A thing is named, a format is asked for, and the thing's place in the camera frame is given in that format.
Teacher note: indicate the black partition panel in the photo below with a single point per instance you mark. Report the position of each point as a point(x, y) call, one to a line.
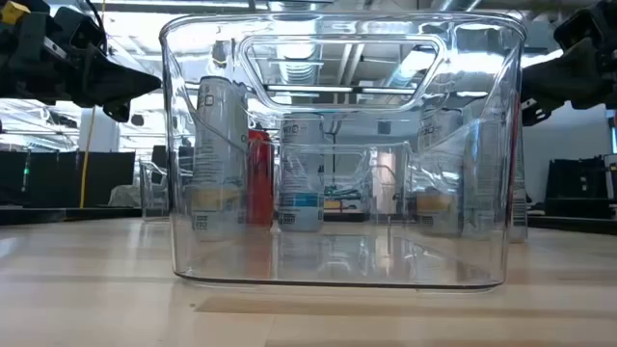
point(96, 178)

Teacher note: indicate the silver ventilation duct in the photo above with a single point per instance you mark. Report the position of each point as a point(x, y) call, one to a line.
point(296, 72)

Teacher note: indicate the black equipment rack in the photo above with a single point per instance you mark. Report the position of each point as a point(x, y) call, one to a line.
point(578, 185)

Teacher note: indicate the yellow tag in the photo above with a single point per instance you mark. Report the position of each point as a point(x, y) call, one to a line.
point(10, 12)

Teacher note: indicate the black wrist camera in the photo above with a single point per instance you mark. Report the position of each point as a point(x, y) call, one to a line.
point(79, 29)
point(583, 24)

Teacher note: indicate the clear plastic bin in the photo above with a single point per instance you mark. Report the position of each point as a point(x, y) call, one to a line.
point(337, 260)
point(154, 193)

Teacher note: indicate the white can blue band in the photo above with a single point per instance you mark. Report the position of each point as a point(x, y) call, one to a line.
point(301, 193)

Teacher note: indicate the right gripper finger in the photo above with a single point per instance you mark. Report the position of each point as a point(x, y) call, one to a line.
point(564, 77)

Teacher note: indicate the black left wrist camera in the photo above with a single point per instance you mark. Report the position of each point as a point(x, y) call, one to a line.
point(79, 29)

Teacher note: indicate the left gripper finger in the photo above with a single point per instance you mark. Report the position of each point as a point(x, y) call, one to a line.
point(115, 82)

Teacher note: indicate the red soda can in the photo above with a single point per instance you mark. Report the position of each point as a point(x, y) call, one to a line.
point(261, 183)

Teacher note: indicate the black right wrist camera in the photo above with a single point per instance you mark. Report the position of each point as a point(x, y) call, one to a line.
point(583, 24)

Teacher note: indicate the long ceiling strip light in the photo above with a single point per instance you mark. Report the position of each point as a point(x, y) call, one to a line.
point(308, 88)

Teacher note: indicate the white bottle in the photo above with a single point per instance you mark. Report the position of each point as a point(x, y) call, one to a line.
point(217, 159)

